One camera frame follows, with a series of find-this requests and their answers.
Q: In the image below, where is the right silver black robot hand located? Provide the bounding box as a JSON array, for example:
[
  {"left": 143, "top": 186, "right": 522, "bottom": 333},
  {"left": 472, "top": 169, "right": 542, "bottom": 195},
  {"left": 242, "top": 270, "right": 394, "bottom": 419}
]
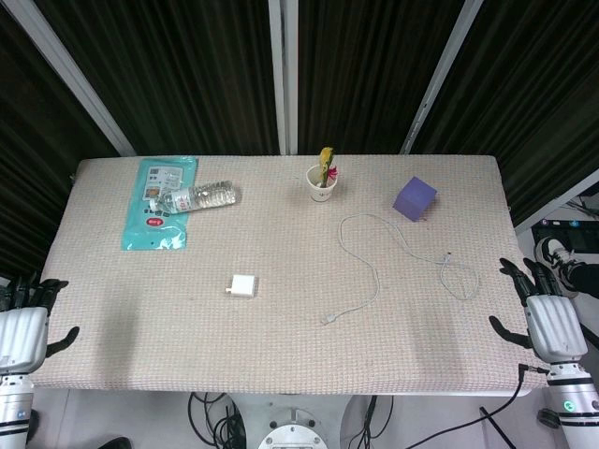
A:
[{"left": 489, "top": 256, "right": 590, "bottom": 365}]

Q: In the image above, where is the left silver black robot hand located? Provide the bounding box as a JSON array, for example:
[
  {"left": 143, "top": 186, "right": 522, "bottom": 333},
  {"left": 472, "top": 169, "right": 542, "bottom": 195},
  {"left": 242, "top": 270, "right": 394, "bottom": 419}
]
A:
[{"left": 0, "top": 274, "right": 80, "bottom": 375}]

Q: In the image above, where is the white charger block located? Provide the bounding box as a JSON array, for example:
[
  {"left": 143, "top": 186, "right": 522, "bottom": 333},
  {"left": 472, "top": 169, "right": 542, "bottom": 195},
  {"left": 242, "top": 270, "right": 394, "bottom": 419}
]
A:
[{"left": 224, "top": 274, "right": 259, "bottom": 298}]

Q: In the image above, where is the white usb cable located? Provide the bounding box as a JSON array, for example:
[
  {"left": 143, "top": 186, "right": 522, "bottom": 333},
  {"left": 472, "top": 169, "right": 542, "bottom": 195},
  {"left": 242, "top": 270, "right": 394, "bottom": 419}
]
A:
[{"left": 320, "top": 213, "right": 482, "bottom": 326}]

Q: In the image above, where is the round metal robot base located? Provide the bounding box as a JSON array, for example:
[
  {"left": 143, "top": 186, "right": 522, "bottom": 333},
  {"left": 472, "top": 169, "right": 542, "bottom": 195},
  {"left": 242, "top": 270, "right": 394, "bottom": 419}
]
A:
[{"left": 257, "top": 423, "right": 329, "bottom": 449}]

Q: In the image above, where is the black trouser leg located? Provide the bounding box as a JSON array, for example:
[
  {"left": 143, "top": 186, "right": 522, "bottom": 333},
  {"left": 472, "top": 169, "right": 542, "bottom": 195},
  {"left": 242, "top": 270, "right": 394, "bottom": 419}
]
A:
[{"left": 564, "top": 260, "right": 599, "bottom": 300}]

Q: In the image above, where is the black white sneaker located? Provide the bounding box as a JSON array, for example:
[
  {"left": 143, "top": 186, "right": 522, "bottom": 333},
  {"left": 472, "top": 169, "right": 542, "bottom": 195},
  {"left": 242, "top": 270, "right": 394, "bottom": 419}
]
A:
[{"left": 534, "top": 237, "right": 581, "bottom": 300}]

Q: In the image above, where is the teal snack packet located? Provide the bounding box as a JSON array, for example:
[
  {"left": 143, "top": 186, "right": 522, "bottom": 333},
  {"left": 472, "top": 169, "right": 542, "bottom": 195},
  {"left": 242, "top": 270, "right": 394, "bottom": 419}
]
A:
[{"left": 120, "top": 157, "right": 199, "bottom": 253}]

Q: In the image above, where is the black curtain panel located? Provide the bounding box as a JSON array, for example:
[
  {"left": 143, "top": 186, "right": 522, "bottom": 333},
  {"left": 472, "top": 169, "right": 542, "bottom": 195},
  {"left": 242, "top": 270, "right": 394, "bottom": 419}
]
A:
[
  {"left": 0, "top": 13, "right": 121, "bottom": 278},
  {"left": 36, "top": 0, "right": 282, "bottom": 156},
  {"left": 297, "top": 0, "right": 465, "bottom": 154},
  {"left": 411, "top": 0, "right": 599, "bottom": 228}
]

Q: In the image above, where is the purple cube box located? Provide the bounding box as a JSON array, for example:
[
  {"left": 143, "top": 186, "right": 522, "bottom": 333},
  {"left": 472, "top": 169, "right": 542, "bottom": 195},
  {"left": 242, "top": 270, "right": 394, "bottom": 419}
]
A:
[{"left": 391, "top": 176, "right": 439, "bottom": 223}]

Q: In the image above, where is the clear plastic water bottle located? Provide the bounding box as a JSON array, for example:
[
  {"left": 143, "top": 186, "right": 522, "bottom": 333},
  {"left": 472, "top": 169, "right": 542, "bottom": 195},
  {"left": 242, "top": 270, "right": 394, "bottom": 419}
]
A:
[{"left": 148, "top": 180, "right": 243, "bottom": 214}]

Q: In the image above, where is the pink woven tablecloth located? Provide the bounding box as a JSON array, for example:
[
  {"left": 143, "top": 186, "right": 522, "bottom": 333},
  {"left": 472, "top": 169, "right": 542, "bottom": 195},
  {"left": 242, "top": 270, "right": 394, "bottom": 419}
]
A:
[{"left": 32, "top": 155, "right": 551, "bottom": 398}]

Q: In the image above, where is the white paper cup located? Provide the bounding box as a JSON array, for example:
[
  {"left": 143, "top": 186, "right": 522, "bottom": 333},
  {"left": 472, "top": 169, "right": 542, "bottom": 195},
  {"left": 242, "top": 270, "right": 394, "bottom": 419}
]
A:
[{"left": 305, "top": 165, "right": 339, "bottom": 203}]

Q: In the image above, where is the yellow pink artificial flower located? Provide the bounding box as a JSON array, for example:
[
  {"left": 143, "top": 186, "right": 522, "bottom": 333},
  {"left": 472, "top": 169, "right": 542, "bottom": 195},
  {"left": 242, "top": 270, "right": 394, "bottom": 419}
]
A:
[{"left": 318, "top": 146, "right": 339, "bottom": 184}]

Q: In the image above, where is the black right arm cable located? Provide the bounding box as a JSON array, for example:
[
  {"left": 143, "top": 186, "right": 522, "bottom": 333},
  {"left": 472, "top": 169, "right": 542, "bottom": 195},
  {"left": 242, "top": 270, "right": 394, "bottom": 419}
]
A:
[{"left": 479, "top": 363, "right": 548, "bottom": 449}]

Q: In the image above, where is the black floor cable bundle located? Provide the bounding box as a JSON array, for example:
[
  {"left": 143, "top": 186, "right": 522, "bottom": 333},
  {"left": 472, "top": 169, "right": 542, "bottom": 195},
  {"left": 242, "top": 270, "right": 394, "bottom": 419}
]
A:
[
  {"left": 186, "top": 392, "right": 247, "bottom": 449},
  {"left": 345, "top": 396, "right": 380, "bottom": 449}
]

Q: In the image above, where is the grey metal frame post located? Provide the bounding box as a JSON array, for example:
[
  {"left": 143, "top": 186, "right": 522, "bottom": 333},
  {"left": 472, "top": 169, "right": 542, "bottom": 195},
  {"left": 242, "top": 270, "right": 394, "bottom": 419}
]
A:
[
  {"left": 7, "top": 0, "right": 138, "bottom": 157},
  {"left": 400, "top": 0, "right": 484, "bottom": 154},
  {"left": 267, "top": 0, "right": 300, "bottom": 155}
]

